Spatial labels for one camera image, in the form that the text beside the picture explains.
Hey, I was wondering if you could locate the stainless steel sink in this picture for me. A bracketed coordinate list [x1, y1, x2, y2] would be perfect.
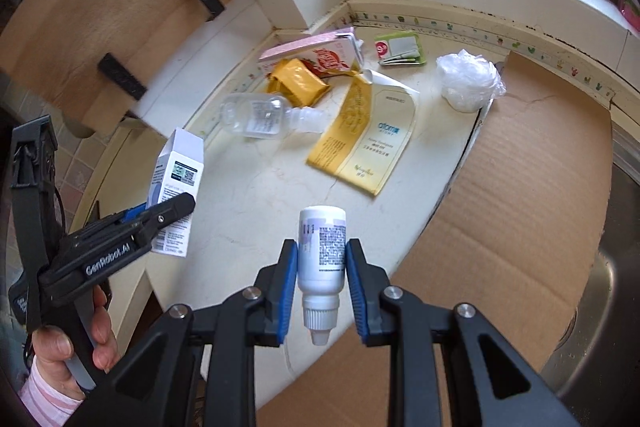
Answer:
[541, 124, 640, 426]

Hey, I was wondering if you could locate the clear plastic bottle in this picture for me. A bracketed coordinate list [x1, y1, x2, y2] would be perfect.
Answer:
[220, 93, 330, 140]

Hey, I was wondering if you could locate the white plastic bag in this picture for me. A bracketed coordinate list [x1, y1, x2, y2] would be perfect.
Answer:
[436, 50, 506, 113]

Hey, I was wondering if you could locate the pink striped left sleeve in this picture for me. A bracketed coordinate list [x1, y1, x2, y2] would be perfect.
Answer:
[18, 360, 81, 427]

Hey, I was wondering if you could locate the brown cardboard sheet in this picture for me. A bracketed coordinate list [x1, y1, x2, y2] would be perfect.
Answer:
[258, 53, 613, 426]

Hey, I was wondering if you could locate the green white small packet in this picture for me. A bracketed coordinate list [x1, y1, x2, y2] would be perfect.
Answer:
[374, 31, 426, 66]

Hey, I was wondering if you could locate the white blue medicine box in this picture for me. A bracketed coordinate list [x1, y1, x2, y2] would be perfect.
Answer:
[148, 128, 204, 257]

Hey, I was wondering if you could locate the yellow white pouch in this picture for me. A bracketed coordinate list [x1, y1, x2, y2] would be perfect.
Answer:
[307, 69, 420, 196]

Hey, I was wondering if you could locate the yellow wrapper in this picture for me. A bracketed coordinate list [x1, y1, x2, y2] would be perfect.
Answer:
[266, 58, 331, 107]

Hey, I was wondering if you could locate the person's left hand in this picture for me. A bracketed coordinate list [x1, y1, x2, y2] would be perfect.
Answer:
[32, 286, 119, 400]

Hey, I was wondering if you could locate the small white dropper bottle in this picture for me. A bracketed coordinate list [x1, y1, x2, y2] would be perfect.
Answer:
[297, 206, 347, 346]

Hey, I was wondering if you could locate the pink strawberry milk carton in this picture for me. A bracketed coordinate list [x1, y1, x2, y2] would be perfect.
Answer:
[258, 27, 364, 78]

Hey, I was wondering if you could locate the wooden cutting board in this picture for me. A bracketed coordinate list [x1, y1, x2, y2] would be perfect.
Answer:
[1, 0, 232, 134]

